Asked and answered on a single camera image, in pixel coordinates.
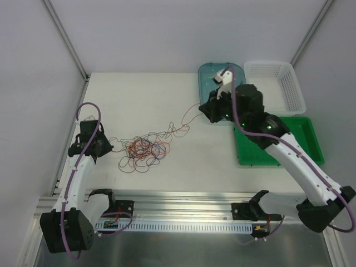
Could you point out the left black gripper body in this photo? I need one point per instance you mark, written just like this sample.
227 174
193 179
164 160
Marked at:
103 146

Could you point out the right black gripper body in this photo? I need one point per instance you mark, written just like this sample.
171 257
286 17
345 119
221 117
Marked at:
212 108

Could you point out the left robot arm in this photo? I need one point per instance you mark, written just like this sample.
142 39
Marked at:
69 226

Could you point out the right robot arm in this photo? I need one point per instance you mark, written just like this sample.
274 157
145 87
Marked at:
323 198

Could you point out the teal transparent plastic tub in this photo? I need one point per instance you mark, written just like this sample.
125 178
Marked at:
206 74

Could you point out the white perforated plastic basket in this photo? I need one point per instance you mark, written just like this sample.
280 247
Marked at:
279 85

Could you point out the green plastic tray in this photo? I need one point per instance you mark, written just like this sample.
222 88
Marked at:
249 154

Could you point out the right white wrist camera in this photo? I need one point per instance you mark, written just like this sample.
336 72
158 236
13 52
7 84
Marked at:
224 80

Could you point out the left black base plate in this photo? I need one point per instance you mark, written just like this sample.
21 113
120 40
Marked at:
124 207

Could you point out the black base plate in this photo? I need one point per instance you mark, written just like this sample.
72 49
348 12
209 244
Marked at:
124 207
240 211

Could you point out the white slotted cable duct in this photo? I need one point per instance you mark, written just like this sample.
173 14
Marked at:
190 227

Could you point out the aluminium mounting rail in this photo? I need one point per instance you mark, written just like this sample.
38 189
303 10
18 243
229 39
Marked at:
202 207

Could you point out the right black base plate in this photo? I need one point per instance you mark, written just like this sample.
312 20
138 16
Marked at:
240 211

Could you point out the left aluminium frame post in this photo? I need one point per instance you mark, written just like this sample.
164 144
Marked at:
50 9

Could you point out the aluminium frame post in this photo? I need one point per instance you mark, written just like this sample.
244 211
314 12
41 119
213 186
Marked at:
312 30
50 9

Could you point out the right aluminium frame post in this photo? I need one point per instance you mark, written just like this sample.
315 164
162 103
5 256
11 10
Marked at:
312 30

